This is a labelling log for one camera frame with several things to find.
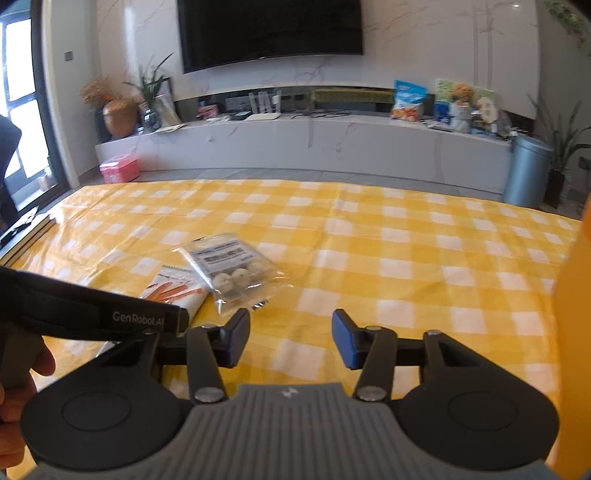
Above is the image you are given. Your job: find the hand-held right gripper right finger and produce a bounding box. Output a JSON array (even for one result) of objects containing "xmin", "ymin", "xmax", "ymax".
[{"xmin": 331, "ymin": 309, "xmax": 481, "ymax": 403}]

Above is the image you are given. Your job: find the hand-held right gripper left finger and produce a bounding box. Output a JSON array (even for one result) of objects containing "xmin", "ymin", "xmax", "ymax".
[{"xmin": 95, "ymin": 308, "xmax": 251, "ymax": 404}]

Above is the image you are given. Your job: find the clear packet with white label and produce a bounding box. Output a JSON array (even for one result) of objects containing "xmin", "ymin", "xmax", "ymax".
[{"xmin": 173, "ymin": 234, "xmax": 288, "ymax": 315}]

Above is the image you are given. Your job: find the white orange snack packet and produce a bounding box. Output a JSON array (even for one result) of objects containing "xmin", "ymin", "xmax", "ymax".
[{"xmin": 141, "ymin": 264, "xmax": 207, "ymax": 321}]

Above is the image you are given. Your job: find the orange cardboard box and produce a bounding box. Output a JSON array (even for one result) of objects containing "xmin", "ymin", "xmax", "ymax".
[{"xmin": 551, "ymin": 191, "xmax": 591, "ymax": 480}]

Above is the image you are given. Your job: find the person's left hand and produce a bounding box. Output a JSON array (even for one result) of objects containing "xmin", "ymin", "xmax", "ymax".
[{"xmin": 0, "ymin": 336, "xmax": 57, "ymax": 467}]

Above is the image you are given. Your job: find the black notebook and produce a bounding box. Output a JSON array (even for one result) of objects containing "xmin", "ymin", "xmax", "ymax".
[{"xmin": 0, "ymin": 208, "xmax": 56, "ymax": 266}]

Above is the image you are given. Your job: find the yellow checked tablecloth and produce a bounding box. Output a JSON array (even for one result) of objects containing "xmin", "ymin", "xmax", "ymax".
[{"xmin": 0, "ymin": 179, "xmax": 585, "ymax": 480}]

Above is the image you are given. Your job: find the pink box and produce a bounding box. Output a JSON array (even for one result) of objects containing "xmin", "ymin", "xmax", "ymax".
[{"xmin": 99, "ymin": 154, "xmax": 141, "ymax": 184}]

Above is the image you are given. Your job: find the brown round vase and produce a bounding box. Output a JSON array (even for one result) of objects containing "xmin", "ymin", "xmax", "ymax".
[{"xmin": 102, "ymin": 99, "xmax": 139, "ymax": 139}]

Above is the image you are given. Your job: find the white marble cabinet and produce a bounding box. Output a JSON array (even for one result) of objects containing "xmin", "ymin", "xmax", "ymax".
[{"xmin": 95, "ymin": 111, "xmax": 515, "ymax": 195}]

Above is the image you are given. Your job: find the glass vase with green plant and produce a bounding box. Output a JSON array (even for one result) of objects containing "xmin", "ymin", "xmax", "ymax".
[{"xmin": 124, "ymin": 53, "xmax": 174, "ymax": 133}]

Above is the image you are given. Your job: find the black framed glass door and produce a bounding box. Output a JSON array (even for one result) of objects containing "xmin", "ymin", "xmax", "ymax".
[{"xmin": 0, "ymin": 0, "xmax": 63, "ymax": 217}]

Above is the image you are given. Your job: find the dried flower bunch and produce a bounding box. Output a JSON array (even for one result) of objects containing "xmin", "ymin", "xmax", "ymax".
[{"xmin": 81, "ymin": 76, "xmax": 114, "ymax": 104}]

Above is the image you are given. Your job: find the white router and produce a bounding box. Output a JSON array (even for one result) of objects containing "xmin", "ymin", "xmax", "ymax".
[{"xmin": 245, "ymin": 91, "xmax": 282, "ymax": 121}]

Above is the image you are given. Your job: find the white framed card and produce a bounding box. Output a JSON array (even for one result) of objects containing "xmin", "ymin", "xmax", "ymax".
[{"xmin": 157, "ymin": 78, "xmax": 182, "ymax": 127}]

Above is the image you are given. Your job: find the long yellow-green box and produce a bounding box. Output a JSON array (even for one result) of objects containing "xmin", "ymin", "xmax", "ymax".
[{"xmin": 311, "ymin": 89, "xmax": 393, "ymax": 104}]

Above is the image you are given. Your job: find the blue snack bag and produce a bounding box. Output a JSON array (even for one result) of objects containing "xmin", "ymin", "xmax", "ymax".
[{"xmin": 392, "ymin": 80, "xmax": 426, "ymax": 121}]

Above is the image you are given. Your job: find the grey-blue trash bin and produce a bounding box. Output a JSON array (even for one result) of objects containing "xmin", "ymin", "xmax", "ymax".
[{"xmin": 502, "ymin": 134, "xmax": 553, "ymax": 208}]

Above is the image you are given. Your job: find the teddy bear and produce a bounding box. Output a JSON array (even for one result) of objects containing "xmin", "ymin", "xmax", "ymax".
[{"xmin": 450, "ymin": 83, "xmax": 474, "ymax": 132}]

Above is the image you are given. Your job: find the green printed card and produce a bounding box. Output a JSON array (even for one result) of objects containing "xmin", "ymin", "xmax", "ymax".
[{"xmin": 434, "ymin": 78, "xmax": 497, "ymax": 116}]

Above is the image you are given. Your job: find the tall-leaved potted plant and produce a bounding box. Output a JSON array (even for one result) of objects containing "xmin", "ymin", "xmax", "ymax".
[{"xmin": 529, "ymin": 92, "xmax": 591, "ymax": 208}]

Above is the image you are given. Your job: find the black television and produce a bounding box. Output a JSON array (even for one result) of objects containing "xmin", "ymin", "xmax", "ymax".
[{"xmin": 178, "ymin": 0, "xmax": 365, "ymax": 75}]

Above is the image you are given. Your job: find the hanging green vine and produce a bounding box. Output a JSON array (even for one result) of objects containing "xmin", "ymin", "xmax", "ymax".
[{"xmin": 545, "ymin": 0, "xmax": 589, "ymax": 47}]

